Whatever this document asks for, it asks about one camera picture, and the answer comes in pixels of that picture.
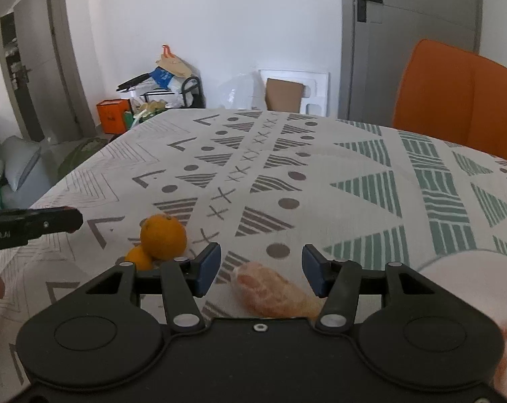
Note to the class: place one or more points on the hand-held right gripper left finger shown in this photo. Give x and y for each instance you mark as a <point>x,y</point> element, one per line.
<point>207,268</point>

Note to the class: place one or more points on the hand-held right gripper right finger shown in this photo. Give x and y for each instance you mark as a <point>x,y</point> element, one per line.
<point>314,270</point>

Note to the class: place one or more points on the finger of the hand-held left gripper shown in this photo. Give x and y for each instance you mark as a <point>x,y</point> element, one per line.
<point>56,220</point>

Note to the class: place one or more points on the large orange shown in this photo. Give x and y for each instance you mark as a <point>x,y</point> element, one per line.
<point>163,237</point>

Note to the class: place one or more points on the white plate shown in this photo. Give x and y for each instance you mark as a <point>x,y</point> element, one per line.
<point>459,281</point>

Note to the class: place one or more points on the grey pillow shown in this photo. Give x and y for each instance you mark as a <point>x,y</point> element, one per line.
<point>27,163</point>

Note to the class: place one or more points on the small orange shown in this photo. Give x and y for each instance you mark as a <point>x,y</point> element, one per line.
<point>138,259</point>

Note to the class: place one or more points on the green camouflage cloth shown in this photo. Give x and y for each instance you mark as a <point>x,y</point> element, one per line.
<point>83,155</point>

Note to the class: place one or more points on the patterned white tablecloth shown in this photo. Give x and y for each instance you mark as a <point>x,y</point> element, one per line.
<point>320,168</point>

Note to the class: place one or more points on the orange box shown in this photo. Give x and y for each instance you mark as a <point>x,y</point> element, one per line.
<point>112,115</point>

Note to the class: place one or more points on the black umbrella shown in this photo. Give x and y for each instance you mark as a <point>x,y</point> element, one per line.
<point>134,82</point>

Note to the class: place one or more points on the black metal rack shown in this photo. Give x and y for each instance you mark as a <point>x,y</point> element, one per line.
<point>192,92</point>

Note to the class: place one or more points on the blue white bag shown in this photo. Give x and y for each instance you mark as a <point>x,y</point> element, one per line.
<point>163,77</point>

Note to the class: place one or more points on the white foam board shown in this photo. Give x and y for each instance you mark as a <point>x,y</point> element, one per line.
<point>316,92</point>

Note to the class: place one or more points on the brown cardboard piece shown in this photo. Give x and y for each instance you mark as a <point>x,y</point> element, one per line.
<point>283,94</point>

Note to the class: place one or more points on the clear plastic bag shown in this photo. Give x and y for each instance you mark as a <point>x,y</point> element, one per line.
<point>240,92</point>

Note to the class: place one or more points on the orange chair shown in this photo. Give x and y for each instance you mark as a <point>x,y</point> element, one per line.
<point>459,100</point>

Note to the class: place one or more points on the grey room door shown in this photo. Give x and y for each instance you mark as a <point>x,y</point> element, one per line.
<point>412,50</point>

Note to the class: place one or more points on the grey doorway frame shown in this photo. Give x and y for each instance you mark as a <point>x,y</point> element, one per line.
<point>66,50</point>

